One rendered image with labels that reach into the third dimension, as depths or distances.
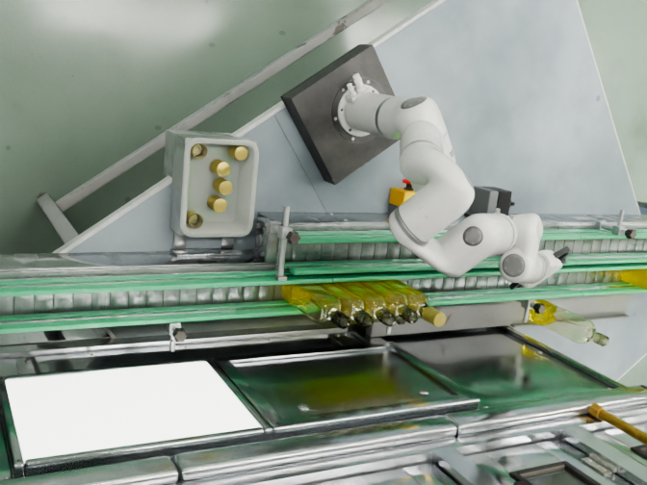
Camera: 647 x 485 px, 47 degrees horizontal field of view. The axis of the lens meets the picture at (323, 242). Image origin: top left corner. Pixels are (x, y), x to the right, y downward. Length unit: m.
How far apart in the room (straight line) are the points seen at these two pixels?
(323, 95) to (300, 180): 0.22
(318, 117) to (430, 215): 0.55
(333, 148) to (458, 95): 0.43
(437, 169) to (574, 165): 1.13
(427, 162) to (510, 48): 0.90
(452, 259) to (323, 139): 0.55
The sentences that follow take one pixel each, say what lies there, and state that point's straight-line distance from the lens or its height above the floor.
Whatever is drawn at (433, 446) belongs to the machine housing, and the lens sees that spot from 1.46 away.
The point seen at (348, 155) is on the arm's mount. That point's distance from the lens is 1.86.
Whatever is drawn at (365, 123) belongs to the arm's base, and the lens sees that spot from 1.75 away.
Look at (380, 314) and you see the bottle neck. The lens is 1.64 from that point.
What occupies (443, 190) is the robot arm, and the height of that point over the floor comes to 1.36.
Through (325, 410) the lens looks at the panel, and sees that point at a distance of 1.48.
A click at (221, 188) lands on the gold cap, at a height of 0.81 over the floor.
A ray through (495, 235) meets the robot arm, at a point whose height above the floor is 1.38.
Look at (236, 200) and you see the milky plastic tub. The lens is 1.80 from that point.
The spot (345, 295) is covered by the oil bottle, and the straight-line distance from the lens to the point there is 1.67.
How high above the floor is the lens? 2.42
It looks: 59 degrees down
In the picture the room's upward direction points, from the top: 118 degrees clockwise
